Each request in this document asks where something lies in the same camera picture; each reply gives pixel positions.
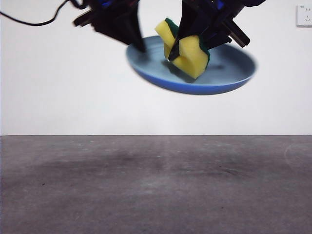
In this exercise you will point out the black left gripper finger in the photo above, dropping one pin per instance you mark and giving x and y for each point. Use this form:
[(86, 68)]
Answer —
[(114, 33), (136, 29)]

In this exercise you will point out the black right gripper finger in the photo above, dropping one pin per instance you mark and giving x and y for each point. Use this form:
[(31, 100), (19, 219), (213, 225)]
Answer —
[(186, 19), (214, 31)]

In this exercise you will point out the yellow green scouring sponge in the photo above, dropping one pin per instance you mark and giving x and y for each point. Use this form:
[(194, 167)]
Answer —
[(190, 54)]

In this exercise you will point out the white wall socket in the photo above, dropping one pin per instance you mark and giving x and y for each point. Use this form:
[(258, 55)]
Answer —
[(304, 16)]

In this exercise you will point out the light blue round plate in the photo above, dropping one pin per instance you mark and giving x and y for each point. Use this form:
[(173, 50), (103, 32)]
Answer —
[(209, 81)]

